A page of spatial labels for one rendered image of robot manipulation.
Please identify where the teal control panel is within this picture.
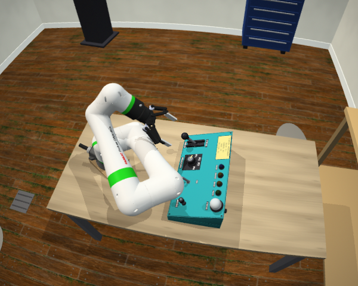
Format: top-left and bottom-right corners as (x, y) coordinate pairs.
(167, 132), (233, 228)

